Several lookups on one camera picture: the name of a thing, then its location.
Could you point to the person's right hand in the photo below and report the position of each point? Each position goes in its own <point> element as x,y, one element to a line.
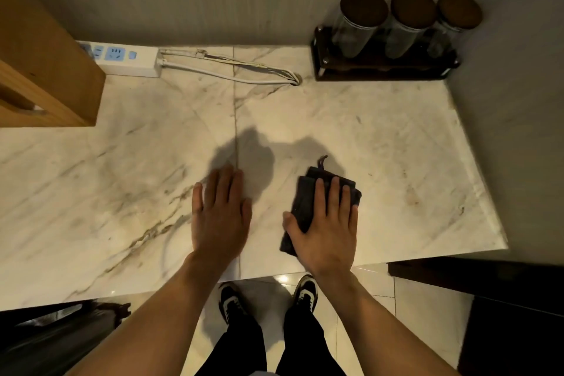
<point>328,239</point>

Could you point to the person's left hand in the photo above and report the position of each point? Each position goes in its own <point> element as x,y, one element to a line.
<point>219,230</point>

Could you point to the person's right thumb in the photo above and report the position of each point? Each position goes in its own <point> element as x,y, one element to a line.
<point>291,226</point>

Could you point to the person's left little finger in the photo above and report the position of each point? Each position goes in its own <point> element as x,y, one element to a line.
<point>197,198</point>

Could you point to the person's right little finger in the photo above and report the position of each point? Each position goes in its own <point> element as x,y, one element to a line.
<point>353,218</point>

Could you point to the person's left thumb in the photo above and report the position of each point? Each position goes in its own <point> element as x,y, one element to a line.
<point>247,214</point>

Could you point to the person's left middle finger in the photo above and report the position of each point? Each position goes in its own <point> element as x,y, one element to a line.
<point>224,186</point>

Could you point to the person's right middle finger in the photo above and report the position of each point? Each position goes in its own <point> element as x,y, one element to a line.
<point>333,198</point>

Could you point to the dark grey cleaning cloth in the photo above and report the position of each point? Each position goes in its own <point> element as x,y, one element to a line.
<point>305,204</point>

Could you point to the person's left forearm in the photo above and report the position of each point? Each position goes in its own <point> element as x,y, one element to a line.
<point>150,327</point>

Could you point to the person's right forearm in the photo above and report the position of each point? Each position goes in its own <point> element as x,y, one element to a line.
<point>379,331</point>

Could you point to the person's right black sneaker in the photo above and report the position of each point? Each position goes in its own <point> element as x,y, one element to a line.
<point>307,292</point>

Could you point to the person's black sneaker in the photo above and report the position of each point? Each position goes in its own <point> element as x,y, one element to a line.
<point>230,301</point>
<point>307,292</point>

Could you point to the person's left black sneaker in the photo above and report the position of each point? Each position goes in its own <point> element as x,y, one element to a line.
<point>230,301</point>

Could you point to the person's black trousers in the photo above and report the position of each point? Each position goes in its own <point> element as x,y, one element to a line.
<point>268,345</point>

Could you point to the dark wooden jar tray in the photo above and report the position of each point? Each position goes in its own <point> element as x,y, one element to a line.
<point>379,69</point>

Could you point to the white power strip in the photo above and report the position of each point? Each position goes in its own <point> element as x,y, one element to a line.
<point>121,57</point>

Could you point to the dark cabinet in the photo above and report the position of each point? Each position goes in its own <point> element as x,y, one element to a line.
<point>498,301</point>

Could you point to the glass jar with cork lid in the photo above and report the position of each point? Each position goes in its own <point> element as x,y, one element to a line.
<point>454,21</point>
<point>354,25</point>
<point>407,23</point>

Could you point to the black trash bin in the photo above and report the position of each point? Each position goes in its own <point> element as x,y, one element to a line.
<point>57,336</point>

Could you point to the wooden box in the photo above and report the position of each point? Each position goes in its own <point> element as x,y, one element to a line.
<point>42,67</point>

